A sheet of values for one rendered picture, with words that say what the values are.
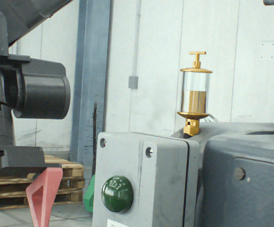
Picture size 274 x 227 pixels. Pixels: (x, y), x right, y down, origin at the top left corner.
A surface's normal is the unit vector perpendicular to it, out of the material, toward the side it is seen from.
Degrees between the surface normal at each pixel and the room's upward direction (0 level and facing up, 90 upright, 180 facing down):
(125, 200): 96
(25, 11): 76
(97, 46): 90
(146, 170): 90
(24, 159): 60
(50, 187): 81
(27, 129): 92
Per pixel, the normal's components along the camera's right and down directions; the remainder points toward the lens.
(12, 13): 0.49, -0.21
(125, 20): -0.77, -0.02
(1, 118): 0.67, -0.41
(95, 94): 0.63, 0.08
